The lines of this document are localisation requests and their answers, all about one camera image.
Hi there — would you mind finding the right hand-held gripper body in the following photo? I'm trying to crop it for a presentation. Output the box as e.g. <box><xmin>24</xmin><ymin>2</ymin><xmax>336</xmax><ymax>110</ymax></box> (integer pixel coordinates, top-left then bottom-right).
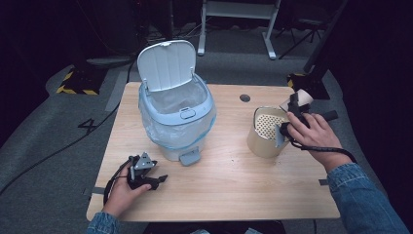
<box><xmin>275</xmin><ymin>104</ymin><xmax>339</xmax><ymax>149</ymax></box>

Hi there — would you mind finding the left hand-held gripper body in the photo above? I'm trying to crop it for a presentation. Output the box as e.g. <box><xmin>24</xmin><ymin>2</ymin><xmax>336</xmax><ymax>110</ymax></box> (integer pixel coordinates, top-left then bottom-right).
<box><xmin>128</xmin><ymin>151</ymin><xmax>159</xmax><ymax>191</ymax></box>

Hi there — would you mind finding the white perforated strainer insert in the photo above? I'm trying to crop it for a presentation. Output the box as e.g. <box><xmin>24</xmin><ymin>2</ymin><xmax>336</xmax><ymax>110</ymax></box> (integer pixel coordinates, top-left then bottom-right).
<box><xmin>252</xmin><ymin>106</ymin><xmax>293</xmax><ymax>143</ymax></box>

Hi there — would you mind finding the beige container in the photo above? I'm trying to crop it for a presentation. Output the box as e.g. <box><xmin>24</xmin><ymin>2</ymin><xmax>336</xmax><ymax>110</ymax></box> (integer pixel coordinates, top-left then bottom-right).
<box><xmin>246</xmin><ymin>106</ymin><xmax>295</xmax><ymax>160</ymax></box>

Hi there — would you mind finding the white and blue pedal bin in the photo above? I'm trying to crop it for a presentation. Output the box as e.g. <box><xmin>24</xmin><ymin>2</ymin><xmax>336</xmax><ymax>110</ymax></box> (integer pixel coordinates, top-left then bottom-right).
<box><xmin>136</xmin><ymin>39</ymin><xmax>218</xmax><ymax>167</ymax></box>

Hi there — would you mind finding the person's right hand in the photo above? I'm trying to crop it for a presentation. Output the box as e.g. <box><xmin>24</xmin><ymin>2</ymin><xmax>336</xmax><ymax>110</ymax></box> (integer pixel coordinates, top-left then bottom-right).
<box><xmin>286</xmin><ymin>113</ymin><xmax>344</xmax><ymax>173</ymax></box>

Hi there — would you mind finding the person's left hand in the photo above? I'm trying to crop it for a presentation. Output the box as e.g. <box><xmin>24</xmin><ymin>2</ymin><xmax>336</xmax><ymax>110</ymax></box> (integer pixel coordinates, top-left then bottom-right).
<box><xmin>104</xmin><ymin>166</ymin><xmax>152</xmax><ymax>218</ymax></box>

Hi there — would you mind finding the black stand with striped base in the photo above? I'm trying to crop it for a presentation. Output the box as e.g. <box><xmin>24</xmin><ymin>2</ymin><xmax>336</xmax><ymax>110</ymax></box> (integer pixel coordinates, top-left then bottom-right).
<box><xmin>56</xmin><ymin>48</ymin><xmax>110</xmax><ymax>97</ymax></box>
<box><xmin>286</xmin><ymin>0</ymin><xmax>350</xmax><ymax>100</ymax></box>

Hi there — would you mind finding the translucent bin liner bag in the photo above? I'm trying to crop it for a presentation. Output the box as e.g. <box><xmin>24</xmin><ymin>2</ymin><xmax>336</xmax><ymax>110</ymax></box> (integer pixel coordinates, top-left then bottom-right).
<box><xmin>138</xmin><ymin>81</ymin><xmax>218</xmax><ymax>151</ymax></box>

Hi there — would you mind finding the black tripod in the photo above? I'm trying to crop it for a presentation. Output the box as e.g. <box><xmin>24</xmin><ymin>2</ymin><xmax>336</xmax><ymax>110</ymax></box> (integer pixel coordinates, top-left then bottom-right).
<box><xmin>277</xmin><ymin>14</ymin><xmax>327</xmax><ymax>61</ymax></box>

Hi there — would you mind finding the grey floor tape strip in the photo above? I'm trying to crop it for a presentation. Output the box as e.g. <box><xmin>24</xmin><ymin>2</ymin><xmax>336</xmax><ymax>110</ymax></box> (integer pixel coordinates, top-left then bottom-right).
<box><xmin>104</xmin><ymin>70</ymin><xmax>130</xmax><ymax>113</ymax></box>

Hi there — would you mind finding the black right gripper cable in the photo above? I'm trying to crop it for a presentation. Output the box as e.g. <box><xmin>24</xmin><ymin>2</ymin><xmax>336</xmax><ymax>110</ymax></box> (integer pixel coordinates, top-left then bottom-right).
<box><xmin>289</xmin><ymin>137</ymin><xmax>358</xmax><ymax>165</ymax></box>

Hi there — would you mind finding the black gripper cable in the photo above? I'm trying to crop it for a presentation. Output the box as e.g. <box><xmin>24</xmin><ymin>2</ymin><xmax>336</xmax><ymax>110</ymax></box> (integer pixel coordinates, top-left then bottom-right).
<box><xmin>289</xmin><ymin>137</ymin><xmax>358</xmax><ymax>165</ymax></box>
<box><xmin>102</xmin><ymin>156</ymin><xmax>134</xmax><ymax>207</ymax></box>

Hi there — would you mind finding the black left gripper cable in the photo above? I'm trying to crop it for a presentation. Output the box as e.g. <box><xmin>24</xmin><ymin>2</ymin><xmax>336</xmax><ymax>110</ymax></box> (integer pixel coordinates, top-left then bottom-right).
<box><xmin>102</xmin><ymin>156</ymin><xmax>134</xmax><ymax>207</ymax></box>

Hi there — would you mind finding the long black floor cable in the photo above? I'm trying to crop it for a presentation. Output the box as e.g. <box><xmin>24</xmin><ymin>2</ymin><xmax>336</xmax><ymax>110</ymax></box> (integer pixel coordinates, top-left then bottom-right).
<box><xmin>0</xmin><ymin>48</ymin><xmax>145</xmax><ymax>196</ymax></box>

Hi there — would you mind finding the white desk frame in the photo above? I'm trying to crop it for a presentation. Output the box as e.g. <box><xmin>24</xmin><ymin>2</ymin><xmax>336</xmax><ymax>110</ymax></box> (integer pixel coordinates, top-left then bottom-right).
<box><xmin>197</xmin><ymin>0</ymin><xmax>282</xmax><ymax>60</ymax></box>

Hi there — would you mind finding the bundle of floor cables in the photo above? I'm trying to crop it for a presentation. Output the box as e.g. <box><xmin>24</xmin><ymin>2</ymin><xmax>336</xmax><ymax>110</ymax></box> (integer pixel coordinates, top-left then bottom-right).
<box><xmin>142</xmin><ymin>19</ymin><xmax>204</xmax><ymax>51</ymax></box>

